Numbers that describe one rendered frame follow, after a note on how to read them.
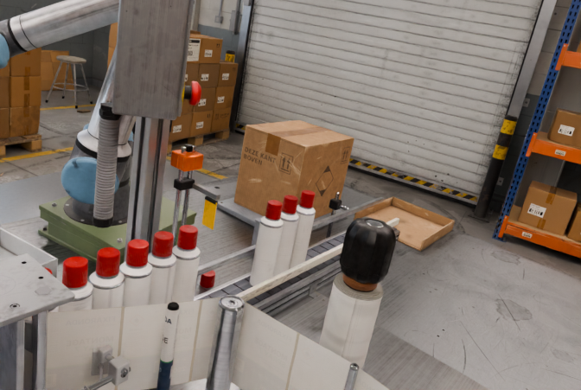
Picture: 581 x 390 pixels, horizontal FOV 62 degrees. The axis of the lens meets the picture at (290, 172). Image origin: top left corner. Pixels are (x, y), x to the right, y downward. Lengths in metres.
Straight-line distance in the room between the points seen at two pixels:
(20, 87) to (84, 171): 3.44
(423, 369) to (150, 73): 0.73
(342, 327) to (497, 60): 4.37
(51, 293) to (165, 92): 0.33
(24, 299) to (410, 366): 0.70
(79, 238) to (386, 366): 0.77
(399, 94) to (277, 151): 3.80
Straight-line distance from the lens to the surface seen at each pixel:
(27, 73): 4.54
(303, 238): 1.17
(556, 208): 4.53
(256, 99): 5.91
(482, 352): 1.25
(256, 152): 1.54
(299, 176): 1.45
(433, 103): 5.13
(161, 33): 0.74
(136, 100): 0.75
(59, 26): 1.20
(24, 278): 0.62
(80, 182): 1.11
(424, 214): 1.93
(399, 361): 1.02
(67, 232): 1.32
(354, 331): 0.84
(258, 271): 1.09
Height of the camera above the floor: 1.46
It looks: 17 degrees down
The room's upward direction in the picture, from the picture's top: 11 degrees clockwise
